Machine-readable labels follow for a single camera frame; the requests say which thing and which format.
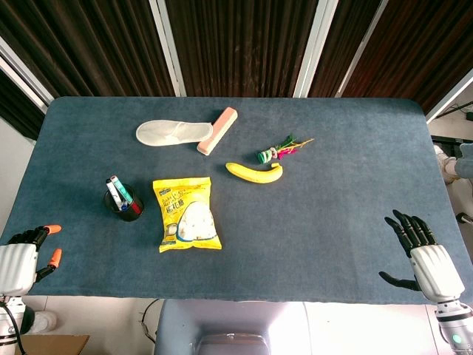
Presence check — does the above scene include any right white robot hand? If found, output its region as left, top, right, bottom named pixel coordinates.
left=378, top=209, right=466, bottom=305

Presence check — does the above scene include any pink board eraser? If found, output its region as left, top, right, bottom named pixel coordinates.
left=196, top=106, right=238, bottom=156

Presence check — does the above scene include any white marker black cap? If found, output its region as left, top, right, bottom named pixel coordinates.
left=106, top=178, right=125, bottom=212

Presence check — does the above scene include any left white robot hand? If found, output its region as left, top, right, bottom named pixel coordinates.
left=0, top=223, right=63, bottom=297

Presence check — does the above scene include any white sneaker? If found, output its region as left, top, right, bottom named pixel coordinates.
left=433, top=143, right=461, bottom=185

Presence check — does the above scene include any brown cardboard box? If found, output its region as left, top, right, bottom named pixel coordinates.
left=14, top=334, right=91, bottom=355

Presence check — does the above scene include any white marker with teal label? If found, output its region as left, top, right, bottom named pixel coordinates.
left=111, top=175, right=134, bottom=205

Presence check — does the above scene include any yellow banana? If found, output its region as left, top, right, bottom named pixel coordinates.
left=225, top=161, right=285, bottom=184

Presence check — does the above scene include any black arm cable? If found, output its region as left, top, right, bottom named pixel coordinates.
left=0, top=301, right=27, bottom=355

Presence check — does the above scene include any white frame post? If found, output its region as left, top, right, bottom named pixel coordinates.
left=0, top=35, right=55, bottom=112
left=149, top=0, right=187, bottom=98
left=335, top=0, right=389, bottom=98
left=424, top=70, right=473, bottom=124
left=293, top=0, right=329, bottom=98

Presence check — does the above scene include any dark brown curtain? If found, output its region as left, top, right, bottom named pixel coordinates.
left=165, top=0, right=319, bottom=98
left=308, top=0, right=473, bottom=115
left=0, top=0, right=175, bottom=140

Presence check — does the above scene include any blue table cloth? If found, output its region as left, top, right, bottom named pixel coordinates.
left=0, top=96, right=473, bottom=306

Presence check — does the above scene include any grey robot torso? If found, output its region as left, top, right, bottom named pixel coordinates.
left=154, top=298, right=315, bottom=355

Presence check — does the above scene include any black floor cable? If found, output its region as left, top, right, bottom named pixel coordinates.
left=140, top=298, right=163, bottom=343

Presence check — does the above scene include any colourful artificial flower bundle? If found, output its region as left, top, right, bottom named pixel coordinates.
left=257, top=133, right=316, bottom=163

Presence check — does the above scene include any blue jeans leg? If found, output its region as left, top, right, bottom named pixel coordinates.
left=455, top=143, right=473, bottom=179

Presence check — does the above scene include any yellow snack bag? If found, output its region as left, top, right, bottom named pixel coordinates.
left=152, top=176, right=223, bottom=254

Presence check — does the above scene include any black metal stand bar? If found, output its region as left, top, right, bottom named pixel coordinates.
left=431, top=134, right=473, bottom=145

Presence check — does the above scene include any white disposable slipper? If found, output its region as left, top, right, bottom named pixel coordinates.
left=135, top=119, right=214, bottom=146

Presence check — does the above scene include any black pen cup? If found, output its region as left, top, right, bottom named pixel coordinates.
left=103, top=183, right=144, bottom=223

